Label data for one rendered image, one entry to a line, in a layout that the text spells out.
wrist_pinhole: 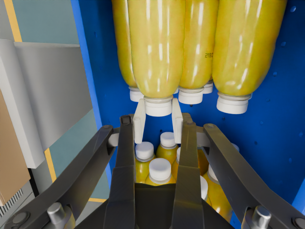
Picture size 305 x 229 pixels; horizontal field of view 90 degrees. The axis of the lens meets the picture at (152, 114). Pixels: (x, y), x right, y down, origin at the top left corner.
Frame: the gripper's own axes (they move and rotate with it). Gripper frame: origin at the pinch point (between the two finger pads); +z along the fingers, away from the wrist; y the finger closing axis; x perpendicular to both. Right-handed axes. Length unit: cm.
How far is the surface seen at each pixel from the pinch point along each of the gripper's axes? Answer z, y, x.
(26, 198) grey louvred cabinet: 94, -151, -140
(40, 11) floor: 113, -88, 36
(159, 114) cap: 1.1, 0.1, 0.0
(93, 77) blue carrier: 1.3, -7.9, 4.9
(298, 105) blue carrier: 2.4, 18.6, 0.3
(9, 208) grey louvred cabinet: 76, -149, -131
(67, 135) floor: 113, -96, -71
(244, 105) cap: 1.8, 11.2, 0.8
